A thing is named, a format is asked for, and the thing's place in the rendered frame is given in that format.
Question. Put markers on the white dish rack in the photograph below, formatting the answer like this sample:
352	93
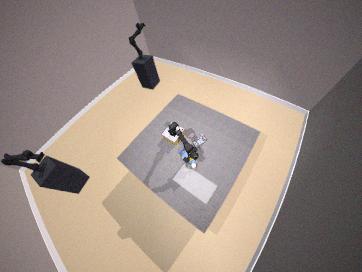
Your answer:
199	141

